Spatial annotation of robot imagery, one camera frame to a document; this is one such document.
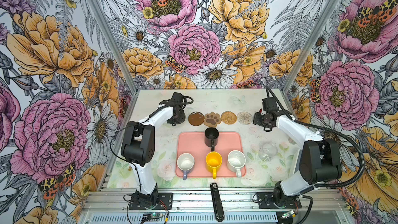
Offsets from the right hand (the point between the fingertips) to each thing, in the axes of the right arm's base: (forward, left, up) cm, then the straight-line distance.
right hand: (258, 124), depth 91 cm
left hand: (+4, +48, -2) cm, 48 cm away
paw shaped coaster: (+11, +26, -9) cm, 30 cm away
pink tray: (-6, +38, -9) cm, 40 cm away
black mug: (-6, +28, -3) cm, 29 cm away
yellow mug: (-17, +27, -8) cm, 33 cm away
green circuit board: (-41, +56, -9) cm, 70 cm away
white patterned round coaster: (+11, +4, -9) cm, 15 cm away
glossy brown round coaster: (+12, +37, -9) cm, 40 cm away
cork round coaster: (+11, +15, -8) cm, 21 cm away
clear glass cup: (-12, -5, -8) cm, 16 cm away
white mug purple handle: (-18, +42, -7) cm, 46 cm away
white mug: (-18, +15, -8) cm, 25 cm away
